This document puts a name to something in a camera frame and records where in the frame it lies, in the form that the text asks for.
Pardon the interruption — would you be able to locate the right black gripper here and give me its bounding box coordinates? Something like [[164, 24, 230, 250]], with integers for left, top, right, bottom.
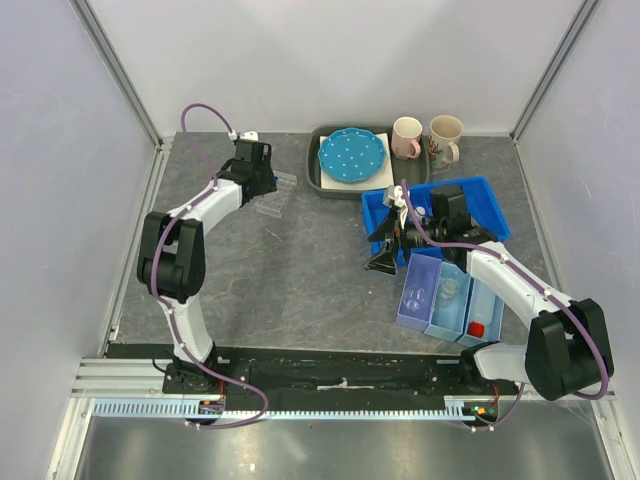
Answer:
[[362, 207, 446, 276]]

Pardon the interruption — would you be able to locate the clear glass beaker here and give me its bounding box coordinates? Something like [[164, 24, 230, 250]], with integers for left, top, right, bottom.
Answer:
[[402, 287, 432, 315]]

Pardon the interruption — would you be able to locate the small glass stopper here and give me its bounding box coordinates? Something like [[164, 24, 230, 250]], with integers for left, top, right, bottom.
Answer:
[[435, 278, 459, 309]]

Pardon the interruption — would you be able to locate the white red-capped wash bottle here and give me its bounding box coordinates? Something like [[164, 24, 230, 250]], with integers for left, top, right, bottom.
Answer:
[[467, 281, 496, 338]]

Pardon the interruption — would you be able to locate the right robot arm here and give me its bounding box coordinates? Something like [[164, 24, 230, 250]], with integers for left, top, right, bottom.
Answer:
[[365, 182, 614, 401]]

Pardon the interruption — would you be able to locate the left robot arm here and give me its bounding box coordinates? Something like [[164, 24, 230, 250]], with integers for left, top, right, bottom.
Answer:
[[136, 131, 277, 393]]

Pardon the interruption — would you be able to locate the clear test tube rack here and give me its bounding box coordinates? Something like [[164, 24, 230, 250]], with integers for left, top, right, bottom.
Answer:
[[255, 171, 297, 218]]

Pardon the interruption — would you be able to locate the purple plastic box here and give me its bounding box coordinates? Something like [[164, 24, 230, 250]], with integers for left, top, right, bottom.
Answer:
[[396, 254, 442, 332]]

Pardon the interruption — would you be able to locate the white square plate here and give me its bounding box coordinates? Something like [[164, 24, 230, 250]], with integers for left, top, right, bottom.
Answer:
[[319, 133, 393, 192]]

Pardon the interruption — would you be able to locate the dark grey tray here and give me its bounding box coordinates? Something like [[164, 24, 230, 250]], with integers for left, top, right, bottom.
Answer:
[[305, 124, 431, 200]]

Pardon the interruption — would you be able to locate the light blue box middle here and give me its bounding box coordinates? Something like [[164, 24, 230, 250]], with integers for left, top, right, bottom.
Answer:
[[424, 262, 471, 342]]

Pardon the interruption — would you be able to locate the light blue box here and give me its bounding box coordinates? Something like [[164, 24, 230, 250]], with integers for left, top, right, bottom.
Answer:
[[457, 280, 504, 347], [424, 262, 471, 342]]

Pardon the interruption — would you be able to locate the blue polka dot plate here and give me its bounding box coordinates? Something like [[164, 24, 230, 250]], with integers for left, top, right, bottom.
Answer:
[[317, 127, 386, 184]]

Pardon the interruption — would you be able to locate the pink mug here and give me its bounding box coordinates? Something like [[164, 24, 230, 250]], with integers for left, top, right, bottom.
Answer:
[[391, 116, 423, 160]]

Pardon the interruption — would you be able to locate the cream floral mug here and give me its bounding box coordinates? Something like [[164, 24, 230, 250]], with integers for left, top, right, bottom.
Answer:
[[428, 115, 464, 168]]

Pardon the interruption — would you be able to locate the light blue box right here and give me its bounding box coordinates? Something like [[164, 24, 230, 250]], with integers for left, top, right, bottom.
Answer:
[[457, 280, 504, 347]]

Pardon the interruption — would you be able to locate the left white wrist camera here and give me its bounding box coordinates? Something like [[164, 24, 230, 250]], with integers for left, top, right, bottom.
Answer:
[[228, 130, 259, 142]]

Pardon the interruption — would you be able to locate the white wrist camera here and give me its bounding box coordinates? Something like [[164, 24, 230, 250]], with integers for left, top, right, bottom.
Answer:
[[228, 130, 259, 142], [383, 185, 409, 228]]

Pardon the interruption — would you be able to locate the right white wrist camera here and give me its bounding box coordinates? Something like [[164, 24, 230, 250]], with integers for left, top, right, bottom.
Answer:
[[383, 185, 409, 228]]

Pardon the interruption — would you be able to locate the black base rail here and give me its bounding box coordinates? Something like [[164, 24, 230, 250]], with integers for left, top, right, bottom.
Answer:
[[107, 342, 521, 412]]

